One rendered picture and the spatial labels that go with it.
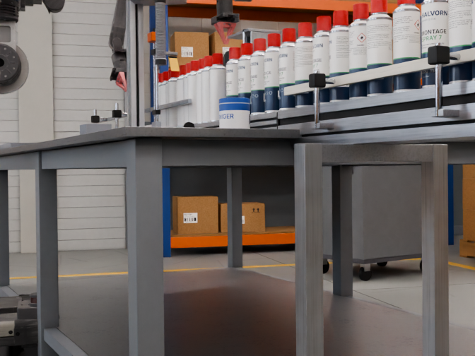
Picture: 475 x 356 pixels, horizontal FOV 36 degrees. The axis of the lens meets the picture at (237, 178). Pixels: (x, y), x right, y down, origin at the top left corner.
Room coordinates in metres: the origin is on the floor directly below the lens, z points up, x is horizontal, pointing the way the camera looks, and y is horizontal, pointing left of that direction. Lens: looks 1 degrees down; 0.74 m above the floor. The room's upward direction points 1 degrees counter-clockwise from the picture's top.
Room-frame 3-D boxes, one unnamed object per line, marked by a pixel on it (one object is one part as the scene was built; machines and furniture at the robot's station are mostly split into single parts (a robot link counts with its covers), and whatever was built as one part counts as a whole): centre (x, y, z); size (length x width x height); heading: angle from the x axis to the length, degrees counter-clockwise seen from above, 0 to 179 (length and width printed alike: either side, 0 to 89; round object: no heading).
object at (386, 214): (5.03, -0.93, 0.48); 0.89 x 0.63 x 0.96; 124
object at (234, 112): (1.63, 0.01, 0.86); 0.07 x 0.07 x 0.07
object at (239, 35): (2.15, -0.05, 1.14); 0.14 x 0.11 x 0.01; 27
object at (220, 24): (2.55, 0.04, 1.23); 0.07 x 0.07 x 0.09; 27
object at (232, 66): (2.05, 0.00, 0.98); 0.05 x 0.05 x 0.20
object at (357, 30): (1.52, -0.26, 0.98); 0.05 x 0.05 x 0.20
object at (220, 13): (2.54, 0.04, 1.30); 0.10 x 0.07 x 0.07; 27
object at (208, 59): (2.20, 0.08, 0.98); 0.05 x 0.05 x 0.20
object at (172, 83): (2.44, 0.21, 0.98); 0.05 x 0.05 x 0.20
